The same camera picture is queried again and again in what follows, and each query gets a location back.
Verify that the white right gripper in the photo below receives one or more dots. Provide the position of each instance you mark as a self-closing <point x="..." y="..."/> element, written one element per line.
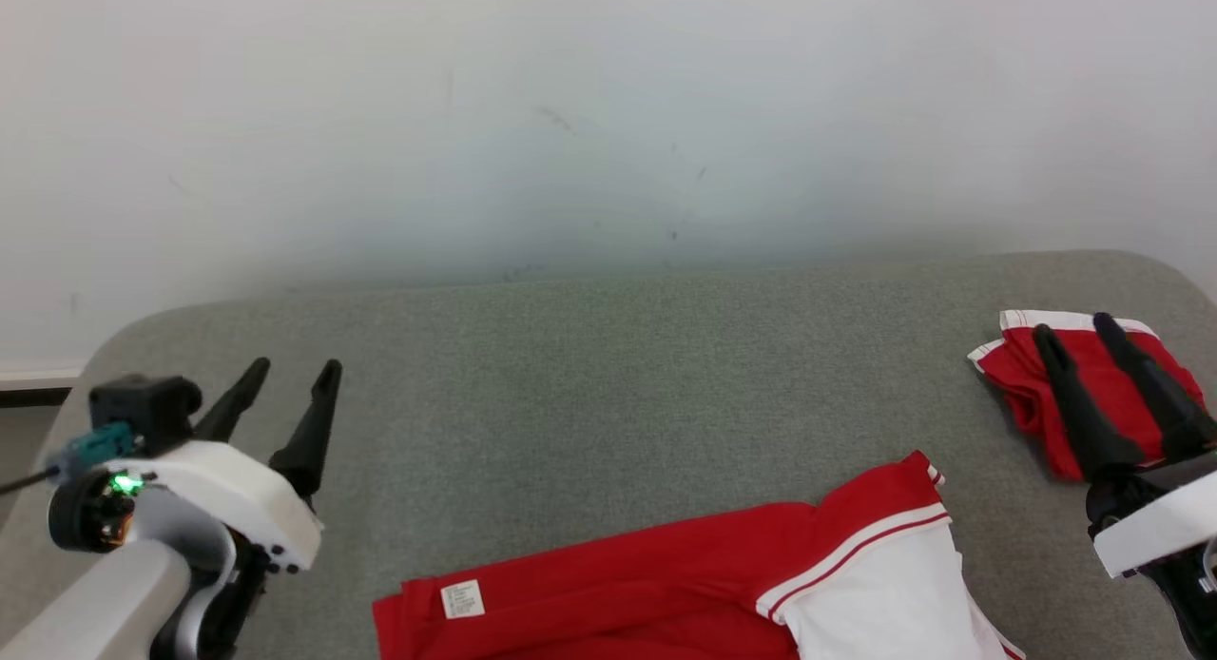
<point x="1160" y="527"/>

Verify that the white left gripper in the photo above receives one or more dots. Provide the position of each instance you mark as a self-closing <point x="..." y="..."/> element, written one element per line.
<point x="247" y="498"/>

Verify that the red shorts with white stripe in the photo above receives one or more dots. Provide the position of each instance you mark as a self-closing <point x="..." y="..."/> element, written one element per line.
<point x="1017" y="375"/>

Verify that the red shirt with white sleeves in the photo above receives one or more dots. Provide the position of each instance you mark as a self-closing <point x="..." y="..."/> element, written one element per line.
<point x="666" y="584"/>

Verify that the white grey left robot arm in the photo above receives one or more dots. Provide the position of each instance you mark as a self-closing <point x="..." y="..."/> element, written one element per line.
<point x="86" y="603"/>

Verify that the grey fabric sofa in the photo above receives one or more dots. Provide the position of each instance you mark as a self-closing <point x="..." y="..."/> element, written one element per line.
<point x="608" y="394"/>

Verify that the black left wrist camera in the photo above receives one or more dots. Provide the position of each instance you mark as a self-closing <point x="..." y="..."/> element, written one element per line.
<point x="143" y="408"/>

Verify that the white wall skirting strip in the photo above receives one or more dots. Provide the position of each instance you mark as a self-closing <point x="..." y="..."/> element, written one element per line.
<point x="38" y="375"/>

